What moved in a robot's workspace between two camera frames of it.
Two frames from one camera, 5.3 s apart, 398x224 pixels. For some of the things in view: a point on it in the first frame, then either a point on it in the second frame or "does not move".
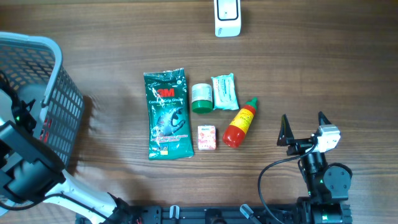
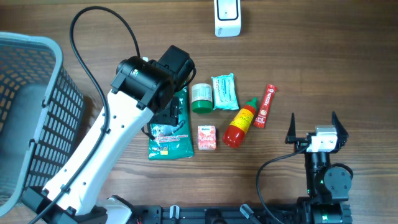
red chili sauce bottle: (234, 134) does not move
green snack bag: (170, 135) does not move
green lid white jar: (202, 98) does not move
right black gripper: (286, 138) to (300, 142)
